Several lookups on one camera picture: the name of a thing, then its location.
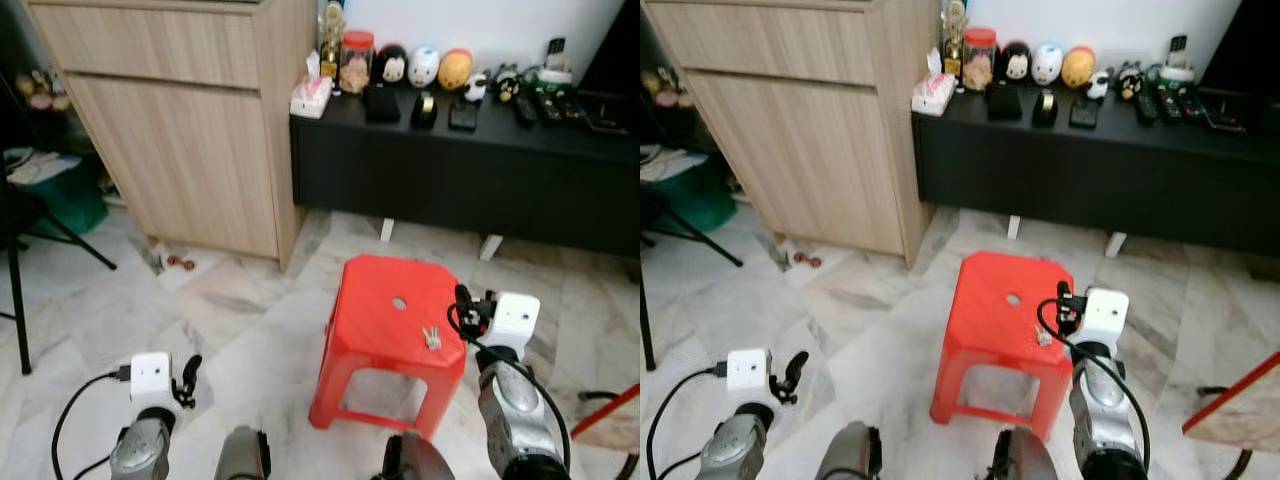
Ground cordless phone with base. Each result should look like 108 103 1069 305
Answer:
1160 34 1197 84
539 37 575 85

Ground stuffed toys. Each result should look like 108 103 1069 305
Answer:
644 64 692 110
14 67 72 112

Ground white papers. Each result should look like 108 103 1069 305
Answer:
3 147 68 187
640 144 703 184

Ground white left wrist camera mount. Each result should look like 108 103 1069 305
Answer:
727 348 772 405
130 352 177 409

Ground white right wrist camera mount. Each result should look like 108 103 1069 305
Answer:
487 293 542 352
1080 288 1130 347

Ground pink tissue box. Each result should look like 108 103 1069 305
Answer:
290 54 334 120
911 50 959 117

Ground green bag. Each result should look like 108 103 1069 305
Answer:
18 163 110 238
648 158 738 234

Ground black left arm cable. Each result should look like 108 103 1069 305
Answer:
51 368 133 480
646 365 730 480

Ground black wallet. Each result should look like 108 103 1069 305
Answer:
986 83 1024 122
362 85 402 125

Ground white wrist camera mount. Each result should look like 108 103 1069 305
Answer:
727 348 772 405
487 293 542 352
130 352 177 409
1080 288 1130 347

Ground marble table with red edge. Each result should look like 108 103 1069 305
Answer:
1181 350 1280 480
569 384 641 480

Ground black low console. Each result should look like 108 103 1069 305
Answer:
912 84 1280 259
290 85 641 259

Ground grey right robot leg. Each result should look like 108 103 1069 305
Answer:
988 427 1060 480
378 431 457 480

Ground black round figurine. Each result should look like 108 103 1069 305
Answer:
372 44 409 87
998 41 1034 84

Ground black television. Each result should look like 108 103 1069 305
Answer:
579 0 641 97
1198 0 1280 97

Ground orange round figurine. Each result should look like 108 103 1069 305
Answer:
438 48 474 92
1061 45 1098 90

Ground red lidded snack jar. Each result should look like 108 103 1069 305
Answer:
962 27 1000 94
338 30 377 97

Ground black tripod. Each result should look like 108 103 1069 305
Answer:
0 165 118 377
640 188 745 372

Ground grey left robot leg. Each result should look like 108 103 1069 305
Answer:
814 421 883 480
214 426 272 480

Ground grey robot leg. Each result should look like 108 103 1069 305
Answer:
214 426 272 480
988 427 1060 480
378 431 457 480
814 421 883 480

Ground red plastic stool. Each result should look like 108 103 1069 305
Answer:
308 254 469 442
930 250 1077 443

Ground white round figurine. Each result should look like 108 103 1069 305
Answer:
407 46 442 90
1031 43 1065 87

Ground flat black device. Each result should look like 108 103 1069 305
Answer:
1204 99 1250 134
585 95 632 134

